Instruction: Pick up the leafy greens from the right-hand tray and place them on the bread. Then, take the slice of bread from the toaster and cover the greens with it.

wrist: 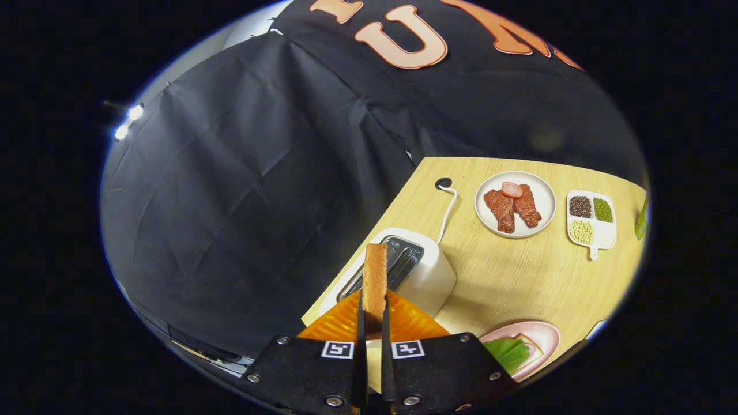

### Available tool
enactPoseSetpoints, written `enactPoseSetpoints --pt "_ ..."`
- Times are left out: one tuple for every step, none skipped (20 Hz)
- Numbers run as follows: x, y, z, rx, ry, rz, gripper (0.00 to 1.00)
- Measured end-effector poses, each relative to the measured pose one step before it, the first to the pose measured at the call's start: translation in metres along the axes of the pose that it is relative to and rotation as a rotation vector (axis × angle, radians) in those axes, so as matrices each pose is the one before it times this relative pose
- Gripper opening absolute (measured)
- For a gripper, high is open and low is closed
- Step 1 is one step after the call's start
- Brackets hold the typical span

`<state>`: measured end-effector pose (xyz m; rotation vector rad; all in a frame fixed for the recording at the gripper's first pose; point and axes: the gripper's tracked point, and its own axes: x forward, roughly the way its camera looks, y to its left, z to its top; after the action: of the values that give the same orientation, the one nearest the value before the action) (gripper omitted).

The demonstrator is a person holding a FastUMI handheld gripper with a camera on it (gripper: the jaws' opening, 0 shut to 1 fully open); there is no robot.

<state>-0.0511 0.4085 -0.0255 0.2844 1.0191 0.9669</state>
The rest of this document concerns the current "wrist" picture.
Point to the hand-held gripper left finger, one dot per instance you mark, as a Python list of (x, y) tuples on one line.
[(361, 357)]

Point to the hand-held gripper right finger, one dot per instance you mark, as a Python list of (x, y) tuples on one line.
[(385, 363)]

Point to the toasted bread slice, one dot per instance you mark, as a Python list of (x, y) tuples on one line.
[(375, 282)]

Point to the green lettuce leaf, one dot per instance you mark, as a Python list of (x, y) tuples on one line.
[(507, 353)]

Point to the white toaster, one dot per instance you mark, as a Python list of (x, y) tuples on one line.
[(432, 276)]

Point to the white bread slice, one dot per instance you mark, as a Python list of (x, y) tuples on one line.
[(533, 351)]

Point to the pink plate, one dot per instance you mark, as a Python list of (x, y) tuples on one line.
[(545, 340)]

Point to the brown meat piece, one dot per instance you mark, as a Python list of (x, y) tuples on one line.
[(527, 207), (500, 212)]

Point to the black backdrop cloth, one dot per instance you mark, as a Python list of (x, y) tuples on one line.
[(230, 202)]

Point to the white square plate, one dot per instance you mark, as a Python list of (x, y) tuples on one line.
[(595, 331)]

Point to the pink sausage slice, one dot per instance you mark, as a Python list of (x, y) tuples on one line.
[(512, 189)]

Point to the round beige plate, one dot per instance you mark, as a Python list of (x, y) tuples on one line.
[(545, 202)]

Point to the pile of yellow soybeans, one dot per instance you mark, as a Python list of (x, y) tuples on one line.
[(582, 232)]

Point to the pile of dark red beans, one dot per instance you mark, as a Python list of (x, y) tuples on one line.
[(580, 207)]

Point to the white divided dish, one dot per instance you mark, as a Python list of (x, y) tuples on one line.
[(602, 233)]

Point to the pile of green beans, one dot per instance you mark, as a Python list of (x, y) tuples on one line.
[(603, 210)]

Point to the silver bottle with green label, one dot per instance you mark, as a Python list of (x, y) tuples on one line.
[(641, 225)]

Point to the bright lamp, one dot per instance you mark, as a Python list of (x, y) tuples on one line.
[(135, 112)]

